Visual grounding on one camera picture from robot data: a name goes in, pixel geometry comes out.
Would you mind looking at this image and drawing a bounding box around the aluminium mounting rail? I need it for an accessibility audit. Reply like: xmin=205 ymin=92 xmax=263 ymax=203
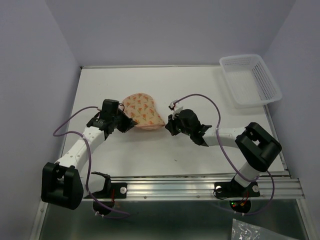
xmin=111 ymin=177 xmax=305 ymax=202

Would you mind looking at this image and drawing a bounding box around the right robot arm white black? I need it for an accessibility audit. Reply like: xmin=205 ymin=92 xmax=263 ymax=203
xmin=165 ymin=109 xmax=282 ymax=195

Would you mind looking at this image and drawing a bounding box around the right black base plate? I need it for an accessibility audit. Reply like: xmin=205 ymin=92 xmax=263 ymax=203
xmin=213 ymin=180 xmax=261 ymax=199

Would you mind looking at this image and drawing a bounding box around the floral mesh laundry bag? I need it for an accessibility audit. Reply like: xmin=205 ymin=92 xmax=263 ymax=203
xmin=122 ymin=93 xmax=165 ymax=131

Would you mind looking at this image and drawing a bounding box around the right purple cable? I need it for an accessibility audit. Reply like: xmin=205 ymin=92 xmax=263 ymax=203
xmin=168 ymin=93 xmax=276 ymax=216

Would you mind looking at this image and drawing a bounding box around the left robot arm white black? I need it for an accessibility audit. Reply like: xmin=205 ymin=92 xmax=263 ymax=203
xmin=41 ymin=99 xmax=137 ymax=210

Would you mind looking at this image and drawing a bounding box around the clear plastic bag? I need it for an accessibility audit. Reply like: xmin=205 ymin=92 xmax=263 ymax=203
xmin=231 ymin=218 xmax=263 ymax=240

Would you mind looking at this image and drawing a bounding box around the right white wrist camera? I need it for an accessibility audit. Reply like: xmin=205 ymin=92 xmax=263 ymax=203
xmin=172 ymin=104 xmax=184 ymax=119

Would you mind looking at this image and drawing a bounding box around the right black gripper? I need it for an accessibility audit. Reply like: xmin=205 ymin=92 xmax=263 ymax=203
xmin=166 ymin=111 xmax=192 ymax=136

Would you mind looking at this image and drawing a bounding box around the purple cable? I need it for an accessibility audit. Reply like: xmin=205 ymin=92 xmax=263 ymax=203
xmin=52 ymin=106 xmax=131 ymax=220
xmin=168 ymin=93 xmax=276 ymax=216

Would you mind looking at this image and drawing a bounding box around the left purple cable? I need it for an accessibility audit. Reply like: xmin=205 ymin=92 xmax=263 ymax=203
xmin=52 ymin=106 xmax=131 ymax=220

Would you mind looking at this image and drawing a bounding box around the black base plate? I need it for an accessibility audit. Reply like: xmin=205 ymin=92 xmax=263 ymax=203
xmin=213 ymin=180 xmax=261 ymax=199
xmin=89 ymin=171 xmax=128 ymax=200

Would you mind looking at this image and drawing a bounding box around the white plastic basket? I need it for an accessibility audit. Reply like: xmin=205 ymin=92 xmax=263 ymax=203
xmin=219 ymin=54 xmax=283 ymax=109

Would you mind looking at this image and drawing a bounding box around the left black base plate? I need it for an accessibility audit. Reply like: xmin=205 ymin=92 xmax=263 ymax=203
xmin=89 ymin=171 xmax=128 ymax=200

